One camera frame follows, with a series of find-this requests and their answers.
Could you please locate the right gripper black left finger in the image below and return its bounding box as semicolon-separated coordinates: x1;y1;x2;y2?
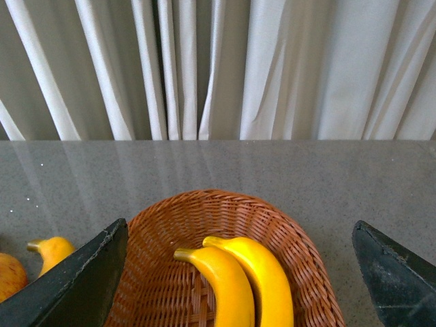
1;219;128;326

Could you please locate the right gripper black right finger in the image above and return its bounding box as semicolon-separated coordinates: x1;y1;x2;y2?
352;220;435;326

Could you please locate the yellow banana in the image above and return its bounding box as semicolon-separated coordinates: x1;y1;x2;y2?
27;236;76;277

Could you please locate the red yellow apple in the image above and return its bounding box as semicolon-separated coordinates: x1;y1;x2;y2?
0;253;28;302

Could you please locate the right brown wicker basket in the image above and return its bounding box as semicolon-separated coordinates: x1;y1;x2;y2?
106;189;345;326

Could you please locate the rear banana in basket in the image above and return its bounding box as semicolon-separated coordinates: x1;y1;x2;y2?
202;236;294;327

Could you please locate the banana in basket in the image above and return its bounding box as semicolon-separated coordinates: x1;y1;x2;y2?
173;247;255;326
202;236;294;327

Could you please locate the front banana in basket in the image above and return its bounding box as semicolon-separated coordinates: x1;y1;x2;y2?
173;247;255;326

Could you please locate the white pleated curtain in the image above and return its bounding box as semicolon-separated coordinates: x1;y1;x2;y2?
1;1;435;141

